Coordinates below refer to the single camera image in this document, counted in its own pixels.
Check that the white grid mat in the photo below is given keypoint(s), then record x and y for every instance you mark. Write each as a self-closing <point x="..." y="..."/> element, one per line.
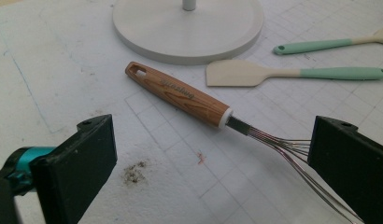
<point x="211" y="186"/>

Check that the white utensil rack stand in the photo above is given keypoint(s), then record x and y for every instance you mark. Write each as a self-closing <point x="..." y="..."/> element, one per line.
<point x="186" y="34"/>

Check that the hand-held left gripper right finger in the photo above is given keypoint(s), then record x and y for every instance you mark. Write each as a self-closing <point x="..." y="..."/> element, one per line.
<point x="351" y="161"/>

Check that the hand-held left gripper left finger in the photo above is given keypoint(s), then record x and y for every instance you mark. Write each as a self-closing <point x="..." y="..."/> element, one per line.
<point x="74" y="168"/>

